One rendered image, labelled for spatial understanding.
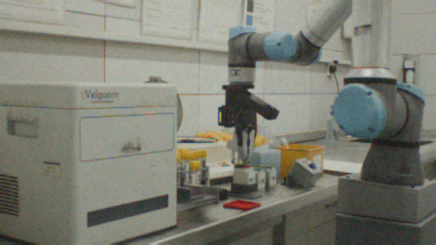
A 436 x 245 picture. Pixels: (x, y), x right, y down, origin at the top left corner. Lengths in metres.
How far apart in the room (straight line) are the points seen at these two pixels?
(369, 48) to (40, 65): 0.95
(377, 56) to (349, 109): 0.13
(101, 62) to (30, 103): 0.86
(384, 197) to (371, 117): 0.22
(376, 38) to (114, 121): 0.58
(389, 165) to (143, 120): 0.59
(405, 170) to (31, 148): 0.82
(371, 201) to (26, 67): 1.01
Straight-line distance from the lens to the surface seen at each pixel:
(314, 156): 1.85
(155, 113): 1.11
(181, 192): 1.27
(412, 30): 3.86
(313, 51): 1.53
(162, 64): 2.11
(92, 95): 0.99
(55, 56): 1.77
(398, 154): 1.36
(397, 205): 1.34
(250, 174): 1.52
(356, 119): 1.23
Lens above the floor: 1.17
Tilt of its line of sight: 4 degrees down
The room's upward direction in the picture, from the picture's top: 1 degrees clockwise
